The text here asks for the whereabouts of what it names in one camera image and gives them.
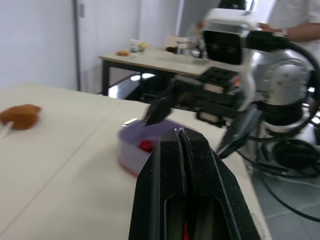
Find red cherry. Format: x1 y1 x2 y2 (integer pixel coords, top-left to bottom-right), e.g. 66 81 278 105
139 140 153 152

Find person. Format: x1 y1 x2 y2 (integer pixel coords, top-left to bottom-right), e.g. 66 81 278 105
258 0 320 66

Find black floor cables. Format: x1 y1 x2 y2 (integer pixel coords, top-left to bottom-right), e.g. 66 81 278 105
246 134 320 224

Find brown bread toy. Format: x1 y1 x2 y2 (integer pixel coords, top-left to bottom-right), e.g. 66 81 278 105
0 103 42 131

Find cardboard box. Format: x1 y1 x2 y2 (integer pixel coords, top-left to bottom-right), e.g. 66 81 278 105
165 34 191 55

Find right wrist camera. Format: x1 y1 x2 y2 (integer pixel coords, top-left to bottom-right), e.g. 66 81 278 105
200 8 262 112

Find white cup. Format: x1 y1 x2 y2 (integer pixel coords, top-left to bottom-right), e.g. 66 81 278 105
129 39 141 54

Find translucent purple bowl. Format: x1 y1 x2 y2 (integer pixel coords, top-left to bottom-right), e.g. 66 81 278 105
117 118 199 179

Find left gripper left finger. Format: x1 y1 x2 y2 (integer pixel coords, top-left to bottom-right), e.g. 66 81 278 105
127 129 188 240

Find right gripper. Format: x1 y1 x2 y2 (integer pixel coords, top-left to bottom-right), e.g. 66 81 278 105
142 66 263 160

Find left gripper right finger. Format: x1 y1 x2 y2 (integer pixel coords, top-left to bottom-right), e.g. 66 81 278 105
178 126 264 240

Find background table with black legs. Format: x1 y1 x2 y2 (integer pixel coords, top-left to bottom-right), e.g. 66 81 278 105
98 48 213 97

